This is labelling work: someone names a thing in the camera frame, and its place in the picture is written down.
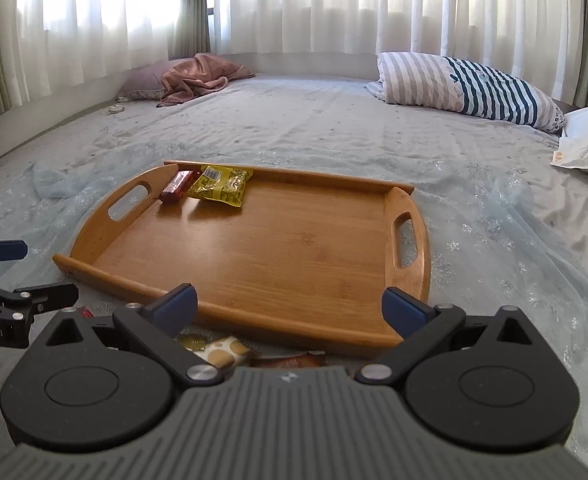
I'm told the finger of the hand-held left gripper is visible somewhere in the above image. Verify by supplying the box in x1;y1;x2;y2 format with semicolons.
0;280;81;325
0;238;29;265

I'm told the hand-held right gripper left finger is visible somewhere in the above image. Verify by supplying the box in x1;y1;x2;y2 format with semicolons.
34;284;225;388

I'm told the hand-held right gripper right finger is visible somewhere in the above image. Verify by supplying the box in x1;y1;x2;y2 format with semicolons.
354;286;542;386

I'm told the green snack packet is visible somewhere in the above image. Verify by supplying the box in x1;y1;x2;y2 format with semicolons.
176;329;212;352

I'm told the nut-print snack packet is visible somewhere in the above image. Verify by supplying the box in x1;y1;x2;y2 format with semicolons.
194;336;252;368

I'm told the wooden tray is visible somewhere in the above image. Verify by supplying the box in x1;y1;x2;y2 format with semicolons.
52;160;432;358

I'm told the brown snack packet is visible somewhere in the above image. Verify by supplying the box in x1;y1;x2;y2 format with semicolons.
249;350;327;368

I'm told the dark red snack bar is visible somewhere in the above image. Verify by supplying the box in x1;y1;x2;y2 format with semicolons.
159;170;202;205

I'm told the yellow snack packet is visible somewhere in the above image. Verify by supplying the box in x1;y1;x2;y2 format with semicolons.
183;164;253;207

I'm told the purple pillow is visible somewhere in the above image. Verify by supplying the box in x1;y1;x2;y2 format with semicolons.
116;58;195;102

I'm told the striped pillow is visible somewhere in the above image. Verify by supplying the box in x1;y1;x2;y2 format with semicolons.
365;51;567;133

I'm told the pink blanket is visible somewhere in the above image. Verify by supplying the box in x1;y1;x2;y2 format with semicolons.
156;52;255;108

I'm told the white sheer curtain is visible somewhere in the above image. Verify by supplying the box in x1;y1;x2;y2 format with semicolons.
206;0;588;106
11;0;187;98

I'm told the brown wooden bed frame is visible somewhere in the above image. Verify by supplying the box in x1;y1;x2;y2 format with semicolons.
548;96;588;112

